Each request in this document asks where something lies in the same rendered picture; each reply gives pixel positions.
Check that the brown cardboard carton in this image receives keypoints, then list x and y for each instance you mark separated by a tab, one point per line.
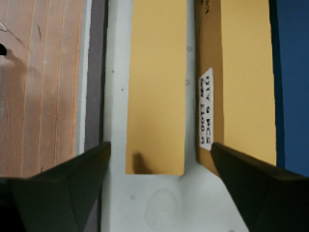
156	88
234	79

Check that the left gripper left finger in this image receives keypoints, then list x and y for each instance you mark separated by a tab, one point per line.
59	199

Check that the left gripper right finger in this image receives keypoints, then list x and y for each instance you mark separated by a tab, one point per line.
269	198

